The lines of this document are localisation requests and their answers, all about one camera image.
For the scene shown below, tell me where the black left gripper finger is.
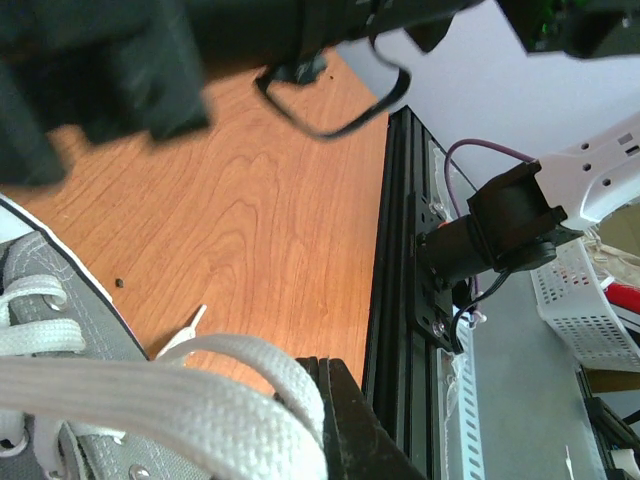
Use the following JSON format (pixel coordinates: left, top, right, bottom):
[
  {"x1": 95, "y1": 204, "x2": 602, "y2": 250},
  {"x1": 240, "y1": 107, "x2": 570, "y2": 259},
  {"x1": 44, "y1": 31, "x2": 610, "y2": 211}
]
[{"x1": 298, "y1": 357, "x2": 424, "y2": 480}]

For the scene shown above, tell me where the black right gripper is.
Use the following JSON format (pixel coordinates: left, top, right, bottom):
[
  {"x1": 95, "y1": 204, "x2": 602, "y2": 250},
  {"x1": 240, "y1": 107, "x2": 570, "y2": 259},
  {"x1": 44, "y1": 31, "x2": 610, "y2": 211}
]
[{"x1": 0, "y1": 0, "x2": 211, "y2": 189}]

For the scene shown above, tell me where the white shoelace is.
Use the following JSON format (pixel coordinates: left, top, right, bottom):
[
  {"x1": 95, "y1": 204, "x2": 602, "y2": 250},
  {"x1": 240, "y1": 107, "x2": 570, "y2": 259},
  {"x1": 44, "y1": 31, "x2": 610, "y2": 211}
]
[{"x1": 1, "y1": 274, "x2": 328, "y2": 479}]

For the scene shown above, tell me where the grey canvas sneaker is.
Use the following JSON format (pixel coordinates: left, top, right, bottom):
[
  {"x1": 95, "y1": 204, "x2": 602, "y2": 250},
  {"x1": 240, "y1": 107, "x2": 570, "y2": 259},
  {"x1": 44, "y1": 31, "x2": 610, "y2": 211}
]
[{"x1": 0, "y1": 193, "x2": 216, "y2": 480}]

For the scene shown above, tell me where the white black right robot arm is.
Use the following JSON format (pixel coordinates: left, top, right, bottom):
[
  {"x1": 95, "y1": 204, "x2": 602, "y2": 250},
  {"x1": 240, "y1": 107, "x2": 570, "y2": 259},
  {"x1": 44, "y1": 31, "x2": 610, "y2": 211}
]
[{"x1": 1, "y1": 1, "x2": 637, "y2": 352}]

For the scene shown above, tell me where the white perforated plastic basket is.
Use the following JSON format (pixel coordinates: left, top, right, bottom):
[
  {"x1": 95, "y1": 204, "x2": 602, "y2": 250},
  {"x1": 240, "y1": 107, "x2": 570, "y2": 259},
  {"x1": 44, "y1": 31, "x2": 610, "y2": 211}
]
[{"x1": 531, "y1": 240, "x2": 639, "y2": 373}]

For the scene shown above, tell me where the black aluminium frame rail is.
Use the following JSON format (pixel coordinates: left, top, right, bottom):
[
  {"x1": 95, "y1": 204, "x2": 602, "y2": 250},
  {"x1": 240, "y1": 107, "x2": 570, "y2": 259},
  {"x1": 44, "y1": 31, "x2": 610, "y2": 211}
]
[{"x1": 362, "y1": 107, "x2": 453, "y2": 479}]

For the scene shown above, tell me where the light blue slotted cable duct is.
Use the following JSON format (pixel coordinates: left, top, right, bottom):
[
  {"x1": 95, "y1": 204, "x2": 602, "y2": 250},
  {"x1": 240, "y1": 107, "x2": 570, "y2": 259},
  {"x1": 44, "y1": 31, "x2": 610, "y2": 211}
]
[{"x1": 436, "y1": 321, "x2": 485, "y2": 479}]

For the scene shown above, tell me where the grey metal base plate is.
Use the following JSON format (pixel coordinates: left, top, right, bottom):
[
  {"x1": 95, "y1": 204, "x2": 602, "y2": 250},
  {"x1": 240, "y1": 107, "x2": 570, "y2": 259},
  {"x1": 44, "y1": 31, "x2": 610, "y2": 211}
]
[{"x1": 473, "y1": 273, "x2": 605, "y2": 479}]

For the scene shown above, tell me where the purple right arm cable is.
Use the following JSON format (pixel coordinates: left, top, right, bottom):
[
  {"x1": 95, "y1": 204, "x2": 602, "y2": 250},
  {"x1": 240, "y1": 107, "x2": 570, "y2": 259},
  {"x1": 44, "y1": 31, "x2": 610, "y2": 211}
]
[{"x1": 443, "y1": 138, "x2": 541, "y2": 311}]

